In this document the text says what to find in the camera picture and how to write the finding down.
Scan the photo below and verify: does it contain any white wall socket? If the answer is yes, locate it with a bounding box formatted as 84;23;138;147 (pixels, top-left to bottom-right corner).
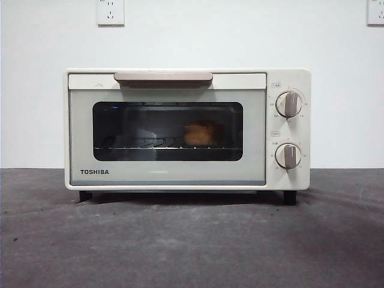
96;0;125;26
366;0;384;26

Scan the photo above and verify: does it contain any cream oven control knob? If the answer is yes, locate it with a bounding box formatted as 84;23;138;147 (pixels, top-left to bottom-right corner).
275;143;302;169
275;91;304;118

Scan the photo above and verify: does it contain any golden brown bread roll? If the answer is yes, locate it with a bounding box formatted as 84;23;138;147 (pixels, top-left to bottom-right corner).
183;119;226;146

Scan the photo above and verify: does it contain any cream Toshiba toaster oven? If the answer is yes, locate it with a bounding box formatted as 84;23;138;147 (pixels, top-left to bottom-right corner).
63;68;312;205

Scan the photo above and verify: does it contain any metal wire oven rack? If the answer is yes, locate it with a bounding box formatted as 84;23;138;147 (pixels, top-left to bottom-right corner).
94;137;239;151

